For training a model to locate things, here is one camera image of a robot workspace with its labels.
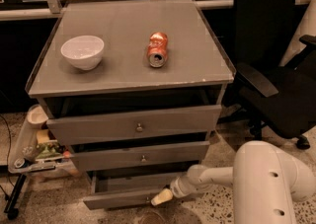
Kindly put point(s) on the white ceramic bowl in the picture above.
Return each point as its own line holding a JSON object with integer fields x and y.
{"x": 83, "y": 52}

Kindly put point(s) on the grey drawer cabinet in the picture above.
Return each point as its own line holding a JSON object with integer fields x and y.
{"x": 196, "y": 73}

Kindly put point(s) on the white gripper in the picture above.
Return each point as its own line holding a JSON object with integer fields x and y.
{"x": 178, "y": 186}

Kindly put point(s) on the grey drawer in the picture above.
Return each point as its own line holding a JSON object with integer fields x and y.
{"x": 108, "y": 193}
{"x": 127, "y": 125}
{"x": 140, "y": 156}

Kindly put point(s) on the black tray stand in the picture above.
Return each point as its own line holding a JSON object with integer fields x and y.
{"x": 10, "y": 210}

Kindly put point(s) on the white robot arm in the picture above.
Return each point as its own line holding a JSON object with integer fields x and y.
{"x": 266, "y": 181}

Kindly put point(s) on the metal railing bar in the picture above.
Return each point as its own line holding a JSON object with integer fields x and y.
{"x": 32, "y": 14}

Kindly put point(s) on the green snack bag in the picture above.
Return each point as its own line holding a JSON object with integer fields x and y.
{"x": 49, "y": 151}

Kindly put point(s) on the crushed orange soda can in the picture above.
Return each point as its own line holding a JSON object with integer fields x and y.
{"x": 157, "y": 50}

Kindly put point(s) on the black office chair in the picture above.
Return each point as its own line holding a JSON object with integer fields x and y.
{"x": 281, "y": 97}

